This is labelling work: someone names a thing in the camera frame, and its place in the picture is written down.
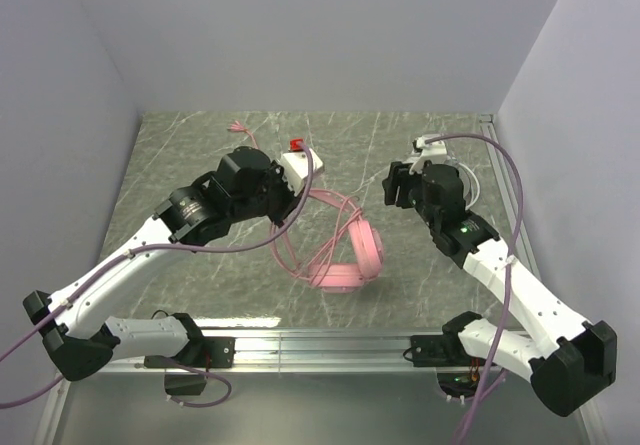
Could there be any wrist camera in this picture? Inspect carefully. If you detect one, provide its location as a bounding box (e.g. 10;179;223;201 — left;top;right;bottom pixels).
407;134;448;175
277;138;325;195

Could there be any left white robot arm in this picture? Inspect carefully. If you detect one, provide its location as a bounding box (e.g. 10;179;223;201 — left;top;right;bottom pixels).
23;146;324;381

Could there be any right side aluminium rail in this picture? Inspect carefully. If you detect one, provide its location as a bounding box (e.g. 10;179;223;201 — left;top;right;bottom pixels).
479;114;541;280

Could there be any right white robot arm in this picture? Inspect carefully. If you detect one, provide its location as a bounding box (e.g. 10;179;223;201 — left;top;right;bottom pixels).
382;161;617;417

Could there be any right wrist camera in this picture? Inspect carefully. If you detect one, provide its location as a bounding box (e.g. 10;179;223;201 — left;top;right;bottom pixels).
407;134;448;175

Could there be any pink headset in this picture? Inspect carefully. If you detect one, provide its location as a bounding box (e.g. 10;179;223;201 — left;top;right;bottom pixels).
269;188;384;294

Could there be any aluminium rail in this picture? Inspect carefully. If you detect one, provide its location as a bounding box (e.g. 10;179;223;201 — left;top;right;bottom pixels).
479;114;541;280
58;328;586;375

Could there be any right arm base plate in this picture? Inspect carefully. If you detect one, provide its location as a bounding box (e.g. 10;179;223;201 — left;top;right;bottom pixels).
402;334;472;368

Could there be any front aluminium rail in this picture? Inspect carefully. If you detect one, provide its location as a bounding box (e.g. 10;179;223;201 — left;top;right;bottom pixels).
58;328;586;375

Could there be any white headset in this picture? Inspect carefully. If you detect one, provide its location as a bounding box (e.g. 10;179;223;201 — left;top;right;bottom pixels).
445;156;481;210

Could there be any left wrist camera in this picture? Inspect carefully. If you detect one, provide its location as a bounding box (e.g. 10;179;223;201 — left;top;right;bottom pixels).
277;138;325;195

